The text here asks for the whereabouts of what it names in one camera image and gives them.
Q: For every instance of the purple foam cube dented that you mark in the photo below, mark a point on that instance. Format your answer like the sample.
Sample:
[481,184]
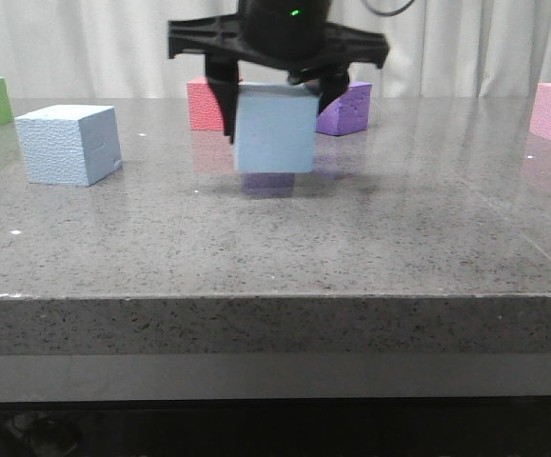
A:
[349,113]

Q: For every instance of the purple foam cube smooth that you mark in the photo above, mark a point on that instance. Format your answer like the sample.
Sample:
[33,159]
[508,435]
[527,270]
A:
[268,185]

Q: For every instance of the red foam cube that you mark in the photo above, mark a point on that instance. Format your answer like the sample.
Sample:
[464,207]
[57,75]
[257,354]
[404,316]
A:
[203,109]

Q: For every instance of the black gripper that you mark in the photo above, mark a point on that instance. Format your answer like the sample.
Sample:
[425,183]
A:
[293,36]

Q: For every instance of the light blue textured foam cube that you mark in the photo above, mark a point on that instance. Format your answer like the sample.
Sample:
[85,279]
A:
[72,145]

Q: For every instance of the grey curtain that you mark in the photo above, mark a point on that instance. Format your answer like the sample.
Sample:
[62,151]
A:
[118,49]

